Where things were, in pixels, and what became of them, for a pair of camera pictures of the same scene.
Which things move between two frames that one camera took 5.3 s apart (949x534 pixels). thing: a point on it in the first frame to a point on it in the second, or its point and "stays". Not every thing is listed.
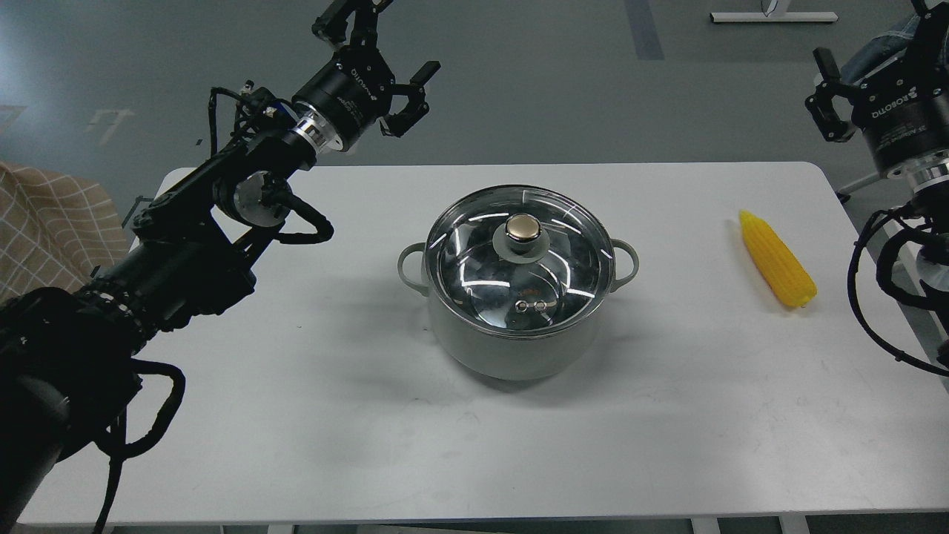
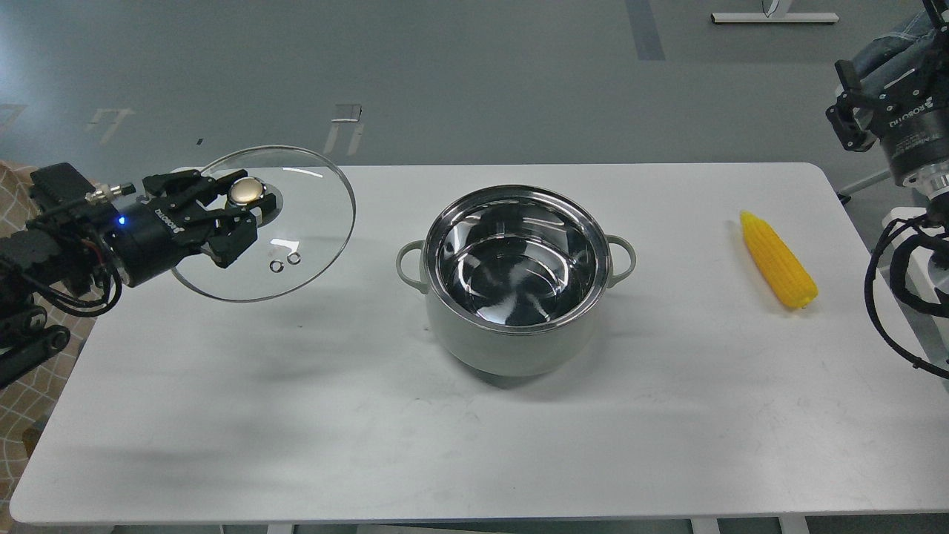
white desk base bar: (772, 17) stays
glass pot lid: (519, 261) to (315, 205)
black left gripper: (354, 89) to (151, 234)
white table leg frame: (894, 173) stays
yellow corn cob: (783, 273) stays
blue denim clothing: (878, 53) stays
